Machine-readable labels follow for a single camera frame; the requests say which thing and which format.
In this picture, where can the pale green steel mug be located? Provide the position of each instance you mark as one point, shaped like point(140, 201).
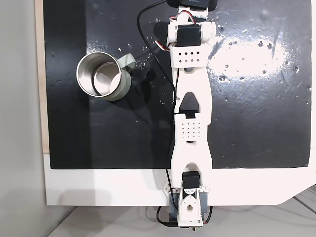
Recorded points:
point(124, 84)

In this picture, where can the black table mat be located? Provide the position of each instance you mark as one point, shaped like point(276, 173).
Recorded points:
point(247, 123)

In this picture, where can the grey table clamp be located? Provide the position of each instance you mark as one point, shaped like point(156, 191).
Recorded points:
point(173, 205)
point(204, 202)

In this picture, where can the black oval camera box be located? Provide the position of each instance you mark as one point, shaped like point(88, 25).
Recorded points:
point(191, 3)

